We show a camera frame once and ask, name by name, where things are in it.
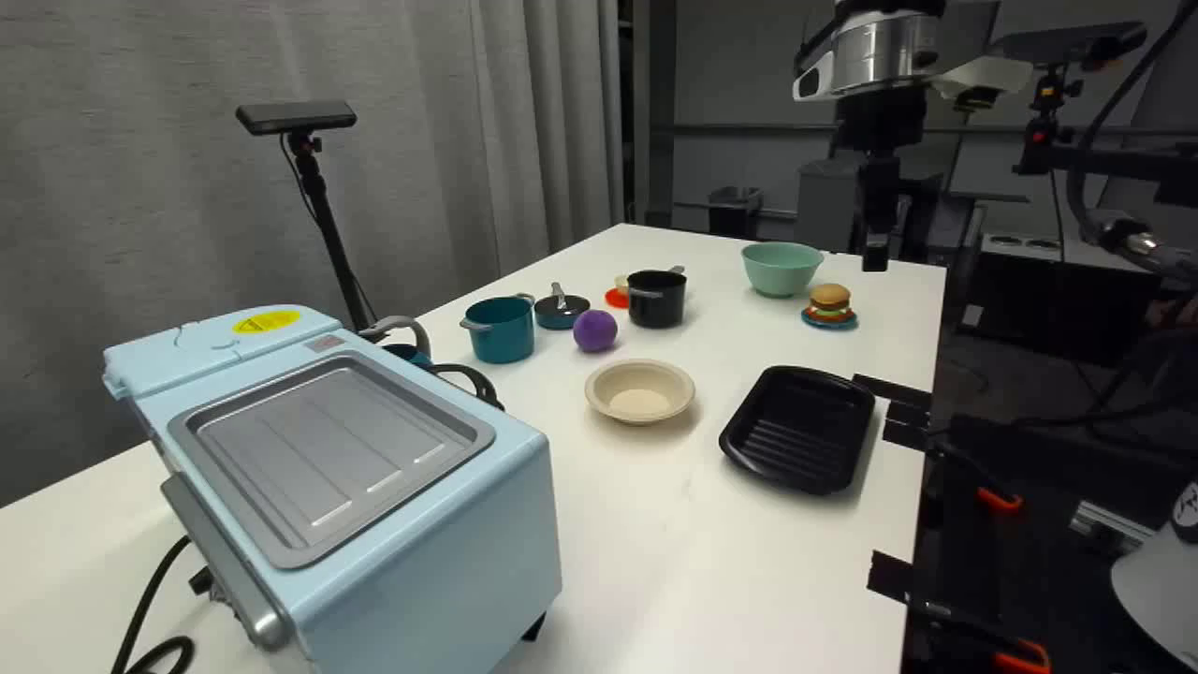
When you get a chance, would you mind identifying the grey curtain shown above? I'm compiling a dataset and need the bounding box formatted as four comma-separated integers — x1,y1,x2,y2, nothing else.
0,0,628,504

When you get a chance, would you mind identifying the mint green bowl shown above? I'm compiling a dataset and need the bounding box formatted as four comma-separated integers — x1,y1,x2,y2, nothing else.
738,239,827,299

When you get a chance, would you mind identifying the small blue saucer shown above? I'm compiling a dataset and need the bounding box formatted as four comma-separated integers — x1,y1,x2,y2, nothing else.
797,303,860,332

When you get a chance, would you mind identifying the light blue toaster oven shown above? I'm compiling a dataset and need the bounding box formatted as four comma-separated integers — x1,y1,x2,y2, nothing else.
100,299,566,674

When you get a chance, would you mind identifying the purple ball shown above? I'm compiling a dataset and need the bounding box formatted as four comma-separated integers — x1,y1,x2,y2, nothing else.
570,306,622,354

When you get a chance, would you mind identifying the black oven power cable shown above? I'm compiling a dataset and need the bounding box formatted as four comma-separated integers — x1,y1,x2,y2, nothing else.
108,537,204,674

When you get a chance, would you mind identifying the toy burger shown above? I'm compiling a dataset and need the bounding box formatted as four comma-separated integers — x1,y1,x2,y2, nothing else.
807,282,859,322

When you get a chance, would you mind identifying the black coiled cable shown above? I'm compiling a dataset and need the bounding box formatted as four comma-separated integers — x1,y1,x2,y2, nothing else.
361,314,508,412

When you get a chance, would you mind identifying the black tripod stand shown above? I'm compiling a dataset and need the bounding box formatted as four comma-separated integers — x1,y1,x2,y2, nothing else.
284,127,380,332

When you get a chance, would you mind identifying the black grill tray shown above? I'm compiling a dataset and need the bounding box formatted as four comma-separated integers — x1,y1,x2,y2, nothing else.
716,363,883,494

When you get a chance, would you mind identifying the white round lamp shade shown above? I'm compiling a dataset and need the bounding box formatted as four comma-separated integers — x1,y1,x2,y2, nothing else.
1109,515,1198,674

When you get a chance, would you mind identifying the black bar camera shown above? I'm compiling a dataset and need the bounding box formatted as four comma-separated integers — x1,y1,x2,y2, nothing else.
233,97,361,137

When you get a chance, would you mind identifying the orange clamp handle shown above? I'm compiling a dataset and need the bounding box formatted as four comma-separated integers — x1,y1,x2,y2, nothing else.
971,484,1029,519
989,638,1059,674

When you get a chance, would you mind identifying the black toy pot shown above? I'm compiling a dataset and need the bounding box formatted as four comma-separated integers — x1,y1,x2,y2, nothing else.
622,267,692,332

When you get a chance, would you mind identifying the beige white plate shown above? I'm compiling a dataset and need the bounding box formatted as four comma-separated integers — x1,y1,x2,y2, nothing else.
581,354,699,425

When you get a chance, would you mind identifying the teal toy pot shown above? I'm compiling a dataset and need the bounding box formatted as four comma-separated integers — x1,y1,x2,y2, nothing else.
456,291,540,367

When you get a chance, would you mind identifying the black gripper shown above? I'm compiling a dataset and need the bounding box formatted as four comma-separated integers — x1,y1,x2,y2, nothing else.
832,92,928,273

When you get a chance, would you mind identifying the black camera on mount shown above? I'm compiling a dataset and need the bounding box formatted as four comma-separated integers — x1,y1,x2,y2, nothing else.
989,17,1152,180

